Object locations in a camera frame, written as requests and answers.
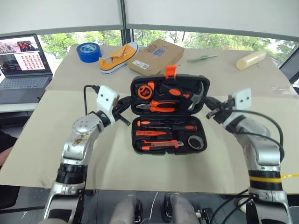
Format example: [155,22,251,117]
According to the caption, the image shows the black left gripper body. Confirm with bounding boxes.
[111,97,127,118]

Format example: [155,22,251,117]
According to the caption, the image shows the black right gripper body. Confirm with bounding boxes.
[213,98,235,122]

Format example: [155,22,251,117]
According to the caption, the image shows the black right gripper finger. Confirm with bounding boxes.
[206,109,221,120]
[204,96,221,111]

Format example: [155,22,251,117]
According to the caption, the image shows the orange voltage tester pen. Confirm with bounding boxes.
[135,130,168,137]

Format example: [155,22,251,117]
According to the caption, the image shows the screwdriver orange black handle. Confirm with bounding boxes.
[140,125,198,133]
[136,120,186,128]

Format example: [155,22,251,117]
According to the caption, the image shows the black electrical tape roll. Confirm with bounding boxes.
[187,134,203,150]

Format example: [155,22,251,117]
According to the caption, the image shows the orange black utility knife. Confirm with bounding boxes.
[141,139,185,150]

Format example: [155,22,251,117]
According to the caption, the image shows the black plastic tool case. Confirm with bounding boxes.
[130,65,211,156]

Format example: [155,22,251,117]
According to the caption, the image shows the orange black tape measure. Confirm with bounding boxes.
[135,81,156,100]

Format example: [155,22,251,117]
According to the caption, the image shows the beige table cover sheet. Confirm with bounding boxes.
[45,44,299,98]
[0,90,299,195]

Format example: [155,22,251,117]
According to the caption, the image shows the yellow canvas sneaker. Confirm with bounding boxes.
[98,42,140,75]

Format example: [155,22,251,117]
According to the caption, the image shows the green plastic stick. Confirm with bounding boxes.
[186,54,220,63]

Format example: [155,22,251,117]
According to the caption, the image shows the brown cardboard box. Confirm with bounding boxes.
[127,38,185,77]

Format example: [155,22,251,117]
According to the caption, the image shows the blue tape roll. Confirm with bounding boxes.
[76,42,103,63]

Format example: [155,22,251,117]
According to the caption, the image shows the cream cylindrical bottle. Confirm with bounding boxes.
[235,49,267,70]

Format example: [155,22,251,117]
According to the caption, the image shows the dark window pillar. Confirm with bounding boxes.
[119,0,135,46]

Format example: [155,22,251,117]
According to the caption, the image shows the black monitor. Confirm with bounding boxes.
[279,45,299,88]

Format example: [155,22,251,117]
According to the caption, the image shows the white roller blind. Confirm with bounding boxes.
[123,0,299,42]
[0,0,124,35]

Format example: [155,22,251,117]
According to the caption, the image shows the grey rounded leg cover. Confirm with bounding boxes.
[163,193,199,224]
[109,197,143,224]

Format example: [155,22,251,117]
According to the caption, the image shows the open laptop computer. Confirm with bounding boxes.
[0,34,54,105]

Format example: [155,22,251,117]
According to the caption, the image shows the white desk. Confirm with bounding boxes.
[0,102,40,114]

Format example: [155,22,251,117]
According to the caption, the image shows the person in dark clothing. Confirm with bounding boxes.
[0,130,19,168]

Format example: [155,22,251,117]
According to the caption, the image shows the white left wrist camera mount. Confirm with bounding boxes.
[96,85,119,124]

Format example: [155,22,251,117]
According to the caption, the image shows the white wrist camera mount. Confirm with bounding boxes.
[96,85,119,124]
[228,88,252,110]

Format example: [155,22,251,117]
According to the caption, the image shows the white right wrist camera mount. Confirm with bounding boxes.
[228,88,252,110]

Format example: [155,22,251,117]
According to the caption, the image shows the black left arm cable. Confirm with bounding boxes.
[83,84,100,117]

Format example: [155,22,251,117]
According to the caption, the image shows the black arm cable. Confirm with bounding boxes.
[233,109,286,161]
[83,84,100,117]

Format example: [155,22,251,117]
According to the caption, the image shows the orange handled pliers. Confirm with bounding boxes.
[135,99,177,114]

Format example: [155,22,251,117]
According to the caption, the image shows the claw hammer black orange handle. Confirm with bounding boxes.
[158,81,206,112]

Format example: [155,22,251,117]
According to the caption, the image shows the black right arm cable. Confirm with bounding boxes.
[233,109,286,161]

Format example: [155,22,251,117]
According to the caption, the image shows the black cable under table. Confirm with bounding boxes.
[211,190,252,224]

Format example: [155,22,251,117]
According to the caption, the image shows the thin white cable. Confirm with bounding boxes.
[149,191,160,224]

